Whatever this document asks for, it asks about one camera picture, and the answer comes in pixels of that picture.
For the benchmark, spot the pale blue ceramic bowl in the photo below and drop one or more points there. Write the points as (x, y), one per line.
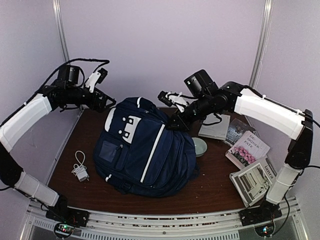
(200, 146)

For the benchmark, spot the aluminium front rail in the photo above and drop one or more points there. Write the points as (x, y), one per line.
(221, 225)

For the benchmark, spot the black white photo magazine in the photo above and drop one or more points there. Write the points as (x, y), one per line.
(253, 181)

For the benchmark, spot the white charger with cable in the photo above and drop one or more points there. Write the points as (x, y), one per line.
(79, 169)

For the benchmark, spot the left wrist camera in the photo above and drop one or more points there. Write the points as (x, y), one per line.
(95, 78)

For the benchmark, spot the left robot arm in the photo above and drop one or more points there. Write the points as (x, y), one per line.
(64, 91)

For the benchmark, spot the dark cover book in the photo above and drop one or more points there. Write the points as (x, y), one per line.
(235, 131)

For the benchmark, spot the right aluminium corner post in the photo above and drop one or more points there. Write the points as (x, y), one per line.
(262, 42)

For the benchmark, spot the navy blue student backpack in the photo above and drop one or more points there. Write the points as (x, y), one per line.
(137, 154)

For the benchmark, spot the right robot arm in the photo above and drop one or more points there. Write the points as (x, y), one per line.
(232, 97)

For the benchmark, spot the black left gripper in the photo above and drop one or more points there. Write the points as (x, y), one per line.
(100, 100)

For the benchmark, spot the aluminium corner post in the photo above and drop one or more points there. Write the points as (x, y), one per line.
(262, 42)
(56, 4)

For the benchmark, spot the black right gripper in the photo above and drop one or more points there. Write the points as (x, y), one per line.
(182, 119)

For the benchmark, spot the white book pink flowers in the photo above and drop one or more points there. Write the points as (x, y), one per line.
(247, 150)

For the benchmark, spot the left aluminium corner post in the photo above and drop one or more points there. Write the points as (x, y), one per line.
(56, 4)

